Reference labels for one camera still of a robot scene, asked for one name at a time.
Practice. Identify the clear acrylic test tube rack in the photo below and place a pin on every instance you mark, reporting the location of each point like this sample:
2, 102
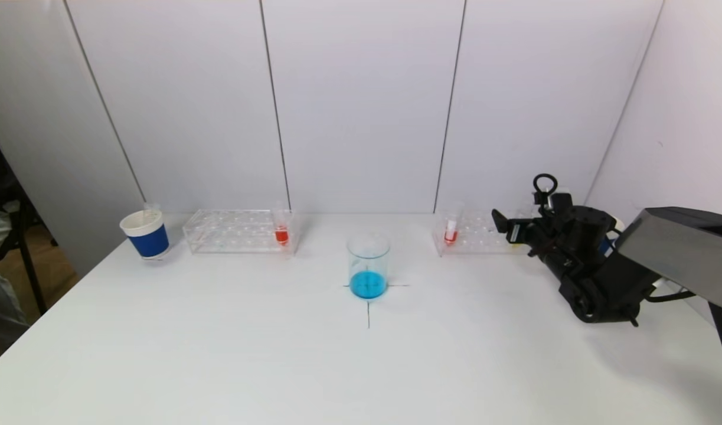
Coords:
473, 239
237, 236

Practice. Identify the red pigment tube white label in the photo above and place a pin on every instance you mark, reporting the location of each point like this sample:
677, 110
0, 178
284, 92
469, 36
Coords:
450, 235

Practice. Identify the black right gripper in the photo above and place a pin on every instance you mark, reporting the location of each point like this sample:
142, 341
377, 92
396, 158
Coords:
515, 231

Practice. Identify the blue white paper cup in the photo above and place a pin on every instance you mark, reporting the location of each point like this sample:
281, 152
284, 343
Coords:
607, 245
150, 242

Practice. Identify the red pigment test tube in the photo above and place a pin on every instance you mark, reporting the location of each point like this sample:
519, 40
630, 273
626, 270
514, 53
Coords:
281, 236

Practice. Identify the black chair frame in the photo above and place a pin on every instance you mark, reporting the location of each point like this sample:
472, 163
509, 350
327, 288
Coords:
35, 265

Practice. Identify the blue pigment test tube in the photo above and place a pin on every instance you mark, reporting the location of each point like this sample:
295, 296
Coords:
152, 208

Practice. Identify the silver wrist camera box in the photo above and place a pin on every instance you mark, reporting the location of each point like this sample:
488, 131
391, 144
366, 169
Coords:
558, 202

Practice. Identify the clear glass beaker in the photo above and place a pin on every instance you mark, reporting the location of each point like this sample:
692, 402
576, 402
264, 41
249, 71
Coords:
368, 283

